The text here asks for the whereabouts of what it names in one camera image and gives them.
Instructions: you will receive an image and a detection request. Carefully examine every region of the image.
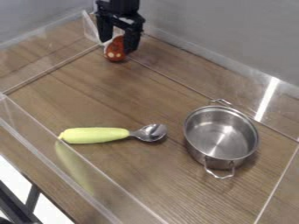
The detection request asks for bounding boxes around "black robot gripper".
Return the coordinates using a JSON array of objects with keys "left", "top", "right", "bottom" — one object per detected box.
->
[{"left": 96, "top": 0, "right": 146, "bottom": 54}]

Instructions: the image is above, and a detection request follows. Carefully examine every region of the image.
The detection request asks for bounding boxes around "red white toy mushroom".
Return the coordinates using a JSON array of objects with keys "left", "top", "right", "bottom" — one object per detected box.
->
[{"left": 104, "top": 35, "right": 127, "bottom": 62}]

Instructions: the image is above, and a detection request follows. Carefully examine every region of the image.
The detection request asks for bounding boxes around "stainless steel pot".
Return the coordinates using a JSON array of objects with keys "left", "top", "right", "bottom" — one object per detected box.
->
[{"left": 183, "top": 99, "right": 259, "bottom": 179}]

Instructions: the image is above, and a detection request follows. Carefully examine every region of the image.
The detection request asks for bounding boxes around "clear acrylic corner bracket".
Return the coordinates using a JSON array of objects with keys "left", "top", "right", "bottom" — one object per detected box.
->
[{"left": 82, "top": 11, "right": 103, "bottom": 46}]

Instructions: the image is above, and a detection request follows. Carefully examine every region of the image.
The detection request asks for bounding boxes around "spoon with yellow handle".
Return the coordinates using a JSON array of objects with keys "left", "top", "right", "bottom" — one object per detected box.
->
[{"left": 59, "top": 123, "right": 167, "bottom": 144}]

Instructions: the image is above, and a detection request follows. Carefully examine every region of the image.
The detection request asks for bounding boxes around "clear acrylic enclosure wall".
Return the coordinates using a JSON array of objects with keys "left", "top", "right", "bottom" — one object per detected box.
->
[{"left": 0, "top": 11, "right": 299, "bottom": 224}]

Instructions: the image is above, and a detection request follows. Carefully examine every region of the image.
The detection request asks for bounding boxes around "black metal table frame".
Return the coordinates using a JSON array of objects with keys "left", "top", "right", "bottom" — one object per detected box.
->
[{"left": 0, "top": 180, "right": 43, "bottom": 224}]

